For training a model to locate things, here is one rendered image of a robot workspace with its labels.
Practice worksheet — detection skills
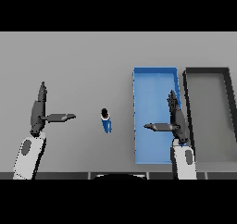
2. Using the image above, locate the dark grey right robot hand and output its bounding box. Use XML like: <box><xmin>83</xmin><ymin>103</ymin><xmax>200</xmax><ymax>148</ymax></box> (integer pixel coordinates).
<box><xmin>143</xmin><ymin>89</ymin><xmax>191</xmax><ymax>145</ymax></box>

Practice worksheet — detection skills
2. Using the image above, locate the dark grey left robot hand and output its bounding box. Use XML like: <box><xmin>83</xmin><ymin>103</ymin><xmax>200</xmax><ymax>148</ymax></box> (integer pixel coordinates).
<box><xmin>29</xmin><ymin>81</ymin><xmax>77</xmax><ymax>138</ymax></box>

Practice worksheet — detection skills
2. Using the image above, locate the blue bin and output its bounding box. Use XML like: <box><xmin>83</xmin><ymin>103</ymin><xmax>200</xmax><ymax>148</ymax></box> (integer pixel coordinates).
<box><xmin>132</xmin><ymin>67</ymin><xmax>190</xmax><ymax>166</ymax></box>

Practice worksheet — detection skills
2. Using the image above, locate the dark grey bin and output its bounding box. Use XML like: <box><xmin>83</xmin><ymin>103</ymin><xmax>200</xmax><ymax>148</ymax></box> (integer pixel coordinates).
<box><xmin>182</xmin><ymin>67</ymin><xmax>237</xmax><ymax>165</ymax></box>

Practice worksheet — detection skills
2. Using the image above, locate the blue pipe with dark end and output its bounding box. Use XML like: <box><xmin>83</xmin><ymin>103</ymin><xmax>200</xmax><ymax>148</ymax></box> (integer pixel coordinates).
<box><xmin>100</xmin><ymin>107</ymin><xmax>113</xmax><ymax>134</ymax></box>

